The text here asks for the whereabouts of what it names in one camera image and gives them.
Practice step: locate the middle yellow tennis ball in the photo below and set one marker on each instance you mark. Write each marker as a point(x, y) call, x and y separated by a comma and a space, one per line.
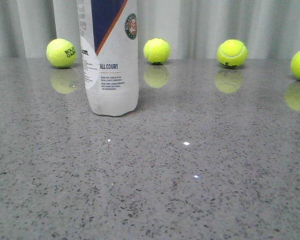
point(157, 50)

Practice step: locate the white blue tennis ball can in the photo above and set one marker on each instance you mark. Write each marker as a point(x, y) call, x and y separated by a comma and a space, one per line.
point(108, 38)

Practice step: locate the grey white curtain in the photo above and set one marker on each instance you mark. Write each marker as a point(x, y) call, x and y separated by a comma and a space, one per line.
point(194, 28)

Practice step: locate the left yellow tennis ball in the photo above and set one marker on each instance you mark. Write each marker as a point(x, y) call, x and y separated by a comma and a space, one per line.
point(61, 53)

